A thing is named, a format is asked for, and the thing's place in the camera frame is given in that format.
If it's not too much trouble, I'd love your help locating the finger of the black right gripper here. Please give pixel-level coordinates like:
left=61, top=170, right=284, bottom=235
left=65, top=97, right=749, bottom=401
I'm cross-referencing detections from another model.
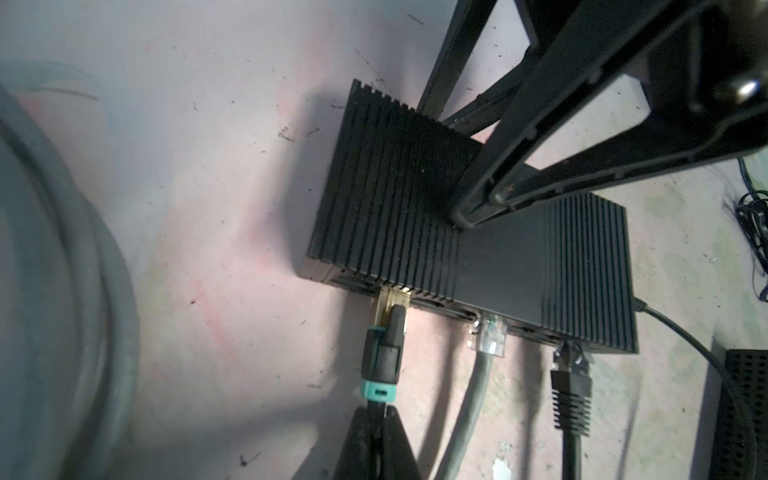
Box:
left=417, top=0, right=538, bottom=136
left=450, top=1, right=767, bottom=228

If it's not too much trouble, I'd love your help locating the black power adapter with cord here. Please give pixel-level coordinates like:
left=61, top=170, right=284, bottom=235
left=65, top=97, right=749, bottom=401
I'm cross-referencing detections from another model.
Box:
left=632, top=296, right=758, bottom=480

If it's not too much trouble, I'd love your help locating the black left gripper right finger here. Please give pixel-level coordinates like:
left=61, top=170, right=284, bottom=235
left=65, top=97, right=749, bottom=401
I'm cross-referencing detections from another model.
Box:
left=380, top=405, right=421, bottom=480

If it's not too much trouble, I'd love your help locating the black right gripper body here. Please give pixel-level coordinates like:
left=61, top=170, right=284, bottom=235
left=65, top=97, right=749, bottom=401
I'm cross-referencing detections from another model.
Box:
left=625, top=1, right=767, bottom=133

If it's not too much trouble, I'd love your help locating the large flat black box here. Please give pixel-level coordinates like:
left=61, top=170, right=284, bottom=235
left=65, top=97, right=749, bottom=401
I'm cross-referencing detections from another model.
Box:
left=707, top=349, right=768, bottom=480

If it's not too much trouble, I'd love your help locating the black ethernet cable loop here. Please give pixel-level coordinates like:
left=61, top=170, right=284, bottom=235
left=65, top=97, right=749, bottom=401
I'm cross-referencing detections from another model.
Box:
left=359, top=286, right=412, bottom=421

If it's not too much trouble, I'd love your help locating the long black ethernet cable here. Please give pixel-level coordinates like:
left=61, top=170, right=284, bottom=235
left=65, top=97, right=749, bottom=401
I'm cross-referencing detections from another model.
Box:
left=550, top=341, right=594, bottom=480

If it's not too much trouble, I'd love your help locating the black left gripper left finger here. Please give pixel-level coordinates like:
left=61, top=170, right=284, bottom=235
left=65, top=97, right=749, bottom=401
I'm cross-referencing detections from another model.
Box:
left=333, top=407, right=375, bottom=480

